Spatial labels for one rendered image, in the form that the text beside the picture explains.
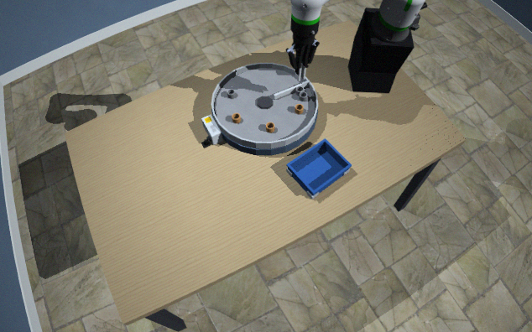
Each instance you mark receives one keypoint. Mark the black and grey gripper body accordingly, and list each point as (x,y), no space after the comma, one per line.
(301,41)

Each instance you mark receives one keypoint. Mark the blue open tray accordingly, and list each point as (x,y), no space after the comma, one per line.
(319,166)

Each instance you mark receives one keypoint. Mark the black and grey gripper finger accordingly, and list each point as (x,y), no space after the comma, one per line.
(296,60)
(307,57)

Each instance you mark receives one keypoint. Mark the grey round turning table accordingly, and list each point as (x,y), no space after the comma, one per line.
(275,85)

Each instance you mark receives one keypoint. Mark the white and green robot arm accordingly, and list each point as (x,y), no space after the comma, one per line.
(390,23)

